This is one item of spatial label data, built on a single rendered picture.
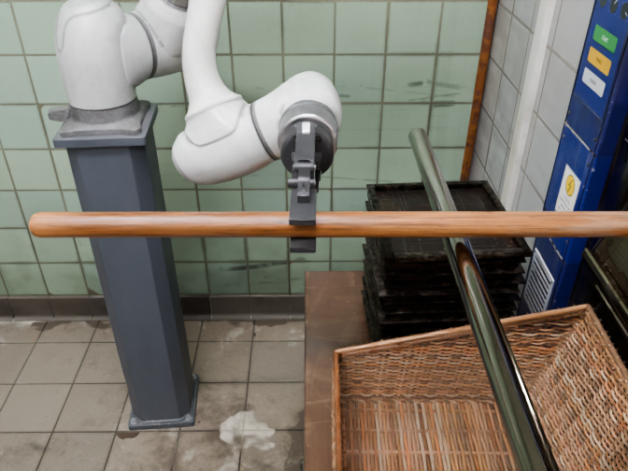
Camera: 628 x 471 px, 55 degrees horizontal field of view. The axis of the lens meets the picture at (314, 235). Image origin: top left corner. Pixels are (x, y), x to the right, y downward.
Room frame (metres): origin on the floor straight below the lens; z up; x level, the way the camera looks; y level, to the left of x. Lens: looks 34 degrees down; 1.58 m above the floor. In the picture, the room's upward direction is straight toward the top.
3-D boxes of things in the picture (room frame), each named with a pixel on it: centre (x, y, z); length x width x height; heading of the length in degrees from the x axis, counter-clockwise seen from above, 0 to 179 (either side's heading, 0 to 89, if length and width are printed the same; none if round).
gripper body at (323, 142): (0.75, 0.01, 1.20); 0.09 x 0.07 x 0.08; 179
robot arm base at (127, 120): (1.34, 0.51, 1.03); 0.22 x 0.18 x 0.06; 95
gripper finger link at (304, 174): (0.62, 0.01, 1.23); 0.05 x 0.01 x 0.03; 179
